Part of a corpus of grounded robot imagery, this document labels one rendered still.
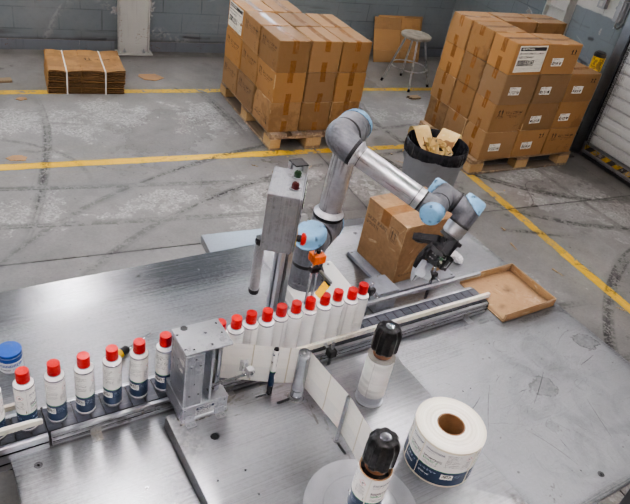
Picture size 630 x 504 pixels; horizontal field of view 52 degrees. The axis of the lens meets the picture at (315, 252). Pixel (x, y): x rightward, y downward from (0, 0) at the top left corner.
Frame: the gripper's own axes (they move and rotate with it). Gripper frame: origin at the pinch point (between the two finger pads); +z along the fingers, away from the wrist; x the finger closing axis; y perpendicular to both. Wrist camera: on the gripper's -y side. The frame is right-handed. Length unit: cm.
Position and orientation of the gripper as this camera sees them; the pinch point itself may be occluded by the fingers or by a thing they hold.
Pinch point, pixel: (412, 276)
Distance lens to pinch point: 230.6
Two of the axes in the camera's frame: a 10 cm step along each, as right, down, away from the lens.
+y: 5.1, 5.6, -6.6
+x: 6.5, 2.5, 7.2
